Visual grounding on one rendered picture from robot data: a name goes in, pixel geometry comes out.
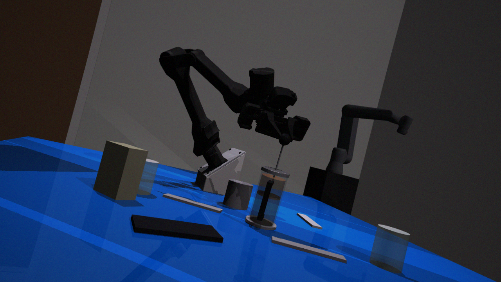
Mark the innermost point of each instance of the glass french press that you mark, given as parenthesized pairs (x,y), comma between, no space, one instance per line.
(269,193)

